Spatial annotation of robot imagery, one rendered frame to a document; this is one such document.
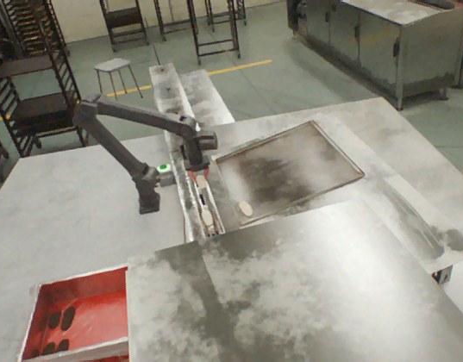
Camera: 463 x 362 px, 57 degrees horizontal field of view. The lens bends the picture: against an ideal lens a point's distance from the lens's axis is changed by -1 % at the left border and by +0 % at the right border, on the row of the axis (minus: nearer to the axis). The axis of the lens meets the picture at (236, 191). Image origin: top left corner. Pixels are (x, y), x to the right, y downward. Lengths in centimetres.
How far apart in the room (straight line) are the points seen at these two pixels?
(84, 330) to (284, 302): 87
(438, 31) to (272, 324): 376
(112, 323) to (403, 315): 97
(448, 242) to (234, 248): 73
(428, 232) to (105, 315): 105
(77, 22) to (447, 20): 634
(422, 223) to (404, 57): 285
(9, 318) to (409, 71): 364
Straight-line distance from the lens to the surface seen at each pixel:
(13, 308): 171
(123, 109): 167
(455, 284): 150
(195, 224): 167
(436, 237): 141
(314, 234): 88
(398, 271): 82
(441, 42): 434
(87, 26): 870
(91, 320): 151
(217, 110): 266
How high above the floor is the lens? 188
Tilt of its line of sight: 35 degrees down
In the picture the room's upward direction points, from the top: 9 degrees counter-clockwise
